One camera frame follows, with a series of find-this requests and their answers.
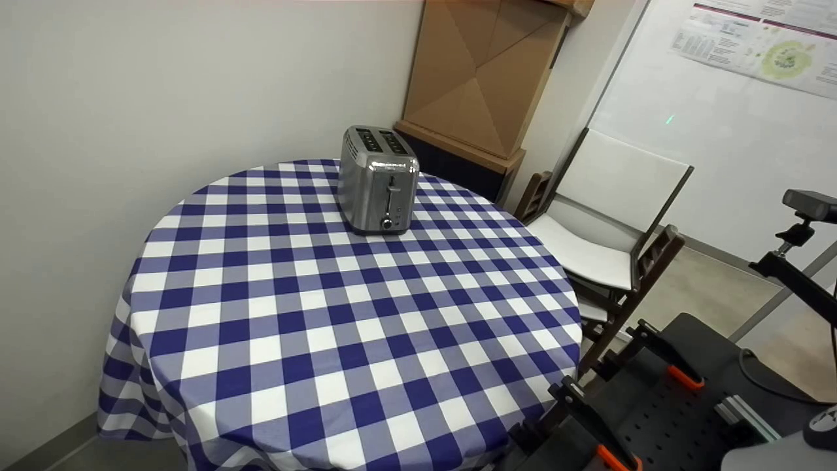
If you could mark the silver two-slot toaster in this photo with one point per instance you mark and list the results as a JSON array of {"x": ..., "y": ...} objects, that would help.
[{"x": 377, "y": 180}]

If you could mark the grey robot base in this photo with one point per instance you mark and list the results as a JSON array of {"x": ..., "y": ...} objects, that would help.
[{"x": 786, "y": 453}]

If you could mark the blue white checkered tablecloth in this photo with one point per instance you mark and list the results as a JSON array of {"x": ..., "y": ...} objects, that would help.
[{"x": 348, "y": 348}]

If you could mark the brown cardboard box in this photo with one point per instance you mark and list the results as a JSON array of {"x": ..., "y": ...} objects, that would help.
[{"x": 473, "y": 79}]

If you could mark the wooden folding chair white seat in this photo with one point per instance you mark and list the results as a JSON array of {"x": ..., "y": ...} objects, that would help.
[{"x": 602, "y": 225}]

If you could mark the white whiteboard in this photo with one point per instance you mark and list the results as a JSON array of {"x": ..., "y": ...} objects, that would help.
[{"x": 742, "y": 147}]

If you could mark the silver aluminium extrusion bar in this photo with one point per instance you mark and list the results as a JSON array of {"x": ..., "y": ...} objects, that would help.
[{"x": 749, "y": 419}]

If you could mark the white printed poster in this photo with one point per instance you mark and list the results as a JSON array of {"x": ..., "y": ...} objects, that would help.
[{"x": 768, "y": 42}]

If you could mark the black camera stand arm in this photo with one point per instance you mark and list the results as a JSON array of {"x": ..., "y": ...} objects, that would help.
[{"x": 798, "y": 279}]

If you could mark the black camera on stand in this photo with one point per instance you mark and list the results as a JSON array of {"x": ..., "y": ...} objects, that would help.
[{"x": 812, "y": 203}]

